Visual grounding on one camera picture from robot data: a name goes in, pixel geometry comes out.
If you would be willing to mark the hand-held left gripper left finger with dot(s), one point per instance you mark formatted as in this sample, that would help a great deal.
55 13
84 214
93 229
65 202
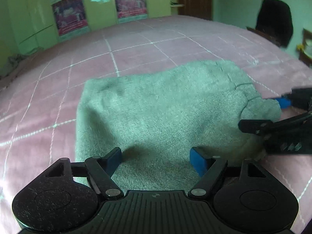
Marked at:
114 159

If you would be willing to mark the green wardrobe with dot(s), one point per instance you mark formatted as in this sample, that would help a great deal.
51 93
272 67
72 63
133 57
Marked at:
31 12

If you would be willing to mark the pink checked quilt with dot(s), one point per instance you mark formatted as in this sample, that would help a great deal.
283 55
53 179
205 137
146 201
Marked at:
14 62

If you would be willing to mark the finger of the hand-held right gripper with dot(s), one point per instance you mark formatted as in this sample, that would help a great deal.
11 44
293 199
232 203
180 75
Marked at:
284 102
253 126

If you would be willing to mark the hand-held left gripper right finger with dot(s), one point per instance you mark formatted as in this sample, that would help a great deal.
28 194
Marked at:
197 160

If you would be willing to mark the yellow object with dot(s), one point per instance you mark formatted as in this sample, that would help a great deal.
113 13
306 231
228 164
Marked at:
302 48

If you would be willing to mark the green towel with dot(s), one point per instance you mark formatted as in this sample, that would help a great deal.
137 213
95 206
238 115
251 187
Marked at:
158 112

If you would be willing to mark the black hanging cloth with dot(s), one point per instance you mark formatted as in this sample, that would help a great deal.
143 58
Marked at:
274 22

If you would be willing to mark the pink wall poster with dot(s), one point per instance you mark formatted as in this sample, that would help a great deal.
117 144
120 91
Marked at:
70 14
131 1

